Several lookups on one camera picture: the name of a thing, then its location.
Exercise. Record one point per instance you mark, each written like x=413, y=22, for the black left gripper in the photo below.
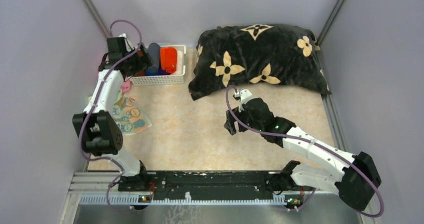
x=143, y=62

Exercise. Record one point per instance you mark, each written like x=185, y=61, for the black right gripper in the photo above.
x=239, y=113

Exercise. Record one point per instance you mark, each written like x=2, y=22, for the orange towel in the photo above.
x=168, y=56

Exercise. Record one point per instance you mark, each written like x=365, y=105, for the white plastic basket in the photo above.
x=162, y=79

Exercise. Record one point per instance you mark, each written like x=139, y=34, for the patterned teal yellow towel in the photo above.
x=129, y=118

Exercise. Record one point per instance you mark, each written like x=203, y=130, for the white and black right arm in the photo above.
x=354, y=178

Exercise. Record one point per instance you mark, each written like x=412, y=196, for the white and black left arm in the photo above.
x=100, y=138

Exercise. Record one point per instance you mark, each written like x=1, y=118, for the brown rolled towel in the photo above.
x=139, y=72

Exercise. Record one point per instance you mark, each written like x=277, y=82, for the grey rolled towel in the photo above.
x=154, y=50

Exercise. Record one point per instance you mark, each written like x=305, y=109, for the blue rolled towel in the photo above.
x=149, y=73

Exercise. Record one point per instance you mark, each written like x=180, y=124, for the pink towel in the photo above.
x=126, y=86

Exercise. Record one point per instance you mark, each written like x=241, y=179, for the purple rolled towel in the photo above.
x=162, y=72

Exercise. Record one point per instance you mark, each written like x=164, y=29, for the white rolled towel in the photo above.
x=180, y=62

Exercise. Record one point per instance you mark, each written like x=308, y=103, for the black floral pillow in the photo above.
x=277, y=54

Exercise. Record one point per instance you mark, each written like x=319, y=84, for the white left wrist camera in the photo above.
x=129, y=46

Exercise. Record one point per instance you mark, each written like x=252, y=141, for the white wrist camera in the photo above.
x=243, y=95
x=129, y=46

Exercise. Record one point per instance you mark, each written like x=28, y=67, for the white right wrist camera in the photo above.
x=243, y=95

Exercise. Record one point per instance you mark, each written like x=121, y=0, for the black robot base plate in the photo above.
x=210, y=185

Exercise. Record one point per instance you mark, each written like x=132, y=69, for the aluminium frame rail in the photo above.
x=93, y=197

